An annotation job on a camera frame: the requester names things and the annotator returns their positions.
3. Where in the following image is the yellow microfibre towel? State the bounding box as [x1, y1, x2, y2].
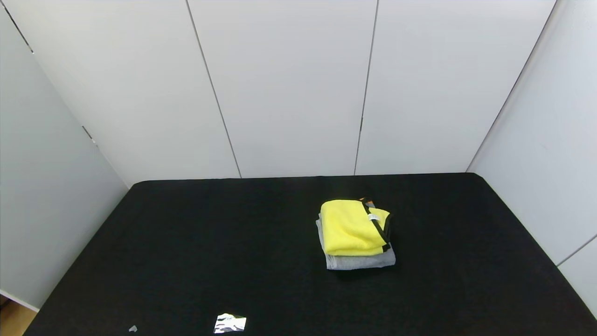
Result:
[319, 198, 393, 257]

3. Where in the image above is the grey towel with orange stripe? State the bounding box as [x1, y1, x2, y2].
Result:
[315, 200, 397, 271]

